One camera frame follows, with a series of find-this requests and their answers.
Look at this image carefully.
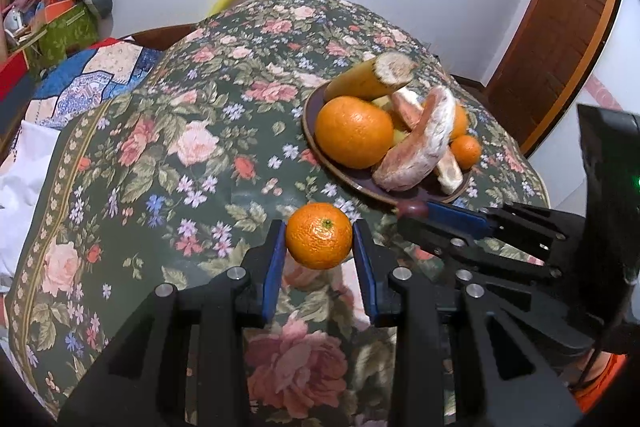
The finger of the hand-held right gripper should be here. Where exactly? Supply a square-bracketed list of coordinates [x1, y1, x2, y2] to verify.
[397, 217, 563, 280]
[427, 201, 571, 253]

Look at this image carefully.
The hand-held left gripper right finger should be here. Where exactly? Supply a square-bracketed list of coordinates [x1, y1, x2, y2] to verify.
[351, 220, 583, 427]

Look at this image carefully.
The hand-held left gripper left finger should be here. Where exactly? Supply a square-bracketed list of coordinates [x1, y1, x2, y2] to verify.
[57, 220, 287, 427]

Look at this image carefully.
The medium mandarin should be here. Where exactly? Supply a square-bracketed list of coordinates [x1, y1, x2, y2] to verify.
[285, 202, 353, 269]

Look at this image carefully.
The small mandarin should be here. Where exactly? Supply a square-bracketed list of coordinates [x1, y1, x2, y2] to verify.
[450, 134, 483, 171]

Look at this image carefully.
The pink pomelo segment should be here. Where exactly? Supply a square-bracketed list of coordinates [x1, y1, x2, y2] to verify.
[371, 86, 457, 192]

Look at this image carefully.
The dark purple plate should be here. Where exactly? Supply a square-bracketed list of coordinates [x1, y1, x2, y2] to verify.
[301, 82, 473, 206]

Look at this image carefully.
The large orange with sticker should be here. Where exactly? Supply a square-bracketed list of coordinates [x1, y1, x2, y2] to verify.
[451, 103, 471, 138]

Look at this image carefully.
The large plain orange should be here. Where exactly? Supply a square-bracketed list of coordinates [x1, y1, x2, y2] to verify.
[314, 96, 395, 170]

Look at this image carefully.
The floral green tablecloth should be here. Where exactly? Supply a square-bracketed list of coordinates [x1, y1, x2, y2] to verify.
[5, 0, 551, 427]

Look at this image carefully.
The orange garment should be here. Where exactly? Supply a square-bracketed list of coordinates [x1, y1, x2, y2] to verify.
[570, 352, 628, 413]

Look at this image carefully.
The wooden door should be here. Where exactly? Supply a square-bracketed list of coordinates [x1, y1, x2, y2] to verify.
[482, 0, 626, 155]

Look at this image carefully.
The blue patchwork quilt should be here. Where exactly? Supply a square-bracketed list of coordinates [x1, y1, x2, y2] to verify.
[22, 39, 166, 130]

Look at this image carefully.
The white printed cloth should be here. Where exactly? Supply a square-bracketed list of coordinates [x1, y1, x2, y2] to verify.
[0, 117, 66, 293]

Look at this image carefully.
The green box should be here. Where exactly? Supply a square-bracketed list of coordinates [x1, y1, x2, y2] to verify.
[37, 4, 100, 68]

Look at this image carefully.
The red box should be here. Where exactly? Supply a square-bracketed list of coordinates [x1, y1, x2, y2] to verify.
[0, 52, 31, 102]

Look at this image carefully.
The orange box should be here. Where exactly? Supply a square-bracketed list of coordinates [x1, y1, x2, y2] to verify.
[42, 0, 76, 20]

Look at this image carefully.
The dark wooden frame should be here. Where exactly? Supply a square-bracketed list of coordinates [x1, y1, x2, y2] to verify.
[132, 24, 198, 50]

